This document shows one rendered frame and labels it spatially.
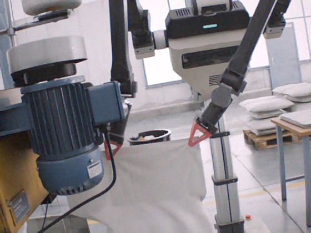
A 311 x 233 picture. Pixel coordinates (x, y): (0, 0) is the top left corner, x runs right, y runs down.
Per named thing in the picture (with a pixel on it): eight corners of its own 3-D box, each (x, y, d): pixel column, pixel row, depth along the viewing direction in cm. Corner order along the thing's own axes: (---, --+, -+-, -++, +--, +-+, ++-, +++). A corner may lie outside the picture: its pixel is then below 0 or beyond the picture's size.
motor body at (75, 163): (111, 171, 79) (91, 74, 76) (101, 194, 64) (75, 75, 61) (55, 180, 80) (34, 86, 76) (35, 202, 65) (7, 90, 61)
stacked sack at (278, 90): (308, 88, 488) (307, 80, 486) (320, 90, 446) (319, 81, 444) (271, 94, 493) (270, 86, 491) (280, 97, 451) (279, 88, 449)
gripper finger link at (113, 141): (98, 159, 103) (104, 132, 102) (100, 153, 110) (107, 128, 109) (117, 164, 103) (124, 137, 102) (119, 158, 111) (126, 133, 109)
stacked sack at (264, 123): (287, 119, 455) (286, 111, 453) (299, 124, 412) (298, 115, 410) (246, 127, 456) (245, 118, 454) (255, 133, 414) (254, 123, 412)
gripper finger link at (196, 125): (181, 141, 99) (199, 117, 99) (179, 137, 107) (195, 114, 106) (199, 153, 100) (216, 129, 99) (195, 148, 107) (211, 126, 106)
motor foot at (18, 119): (49, 126, 72) (41, 90, 71) (30, 136, 61) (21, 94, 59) (14, 132, 73) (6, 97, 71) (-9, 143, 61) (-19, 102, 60)
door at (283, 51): (302, 90, 900) (292, 21, 870) (304, 90, 890) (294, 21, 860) (272, 95, 902) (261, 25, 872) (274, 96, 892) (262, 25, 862)
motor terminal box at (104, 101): (116, 126, 81) (108, 82, 79) (129, 130, 72) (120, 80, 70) (85, 134, 78) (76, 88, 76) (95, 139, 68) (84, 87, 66)
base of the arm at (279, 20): (260, 7, 136) (268, 28, 131) (263, -5, 128) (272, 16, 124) (277, 5, 135) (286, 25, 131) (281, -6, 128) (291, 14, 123)
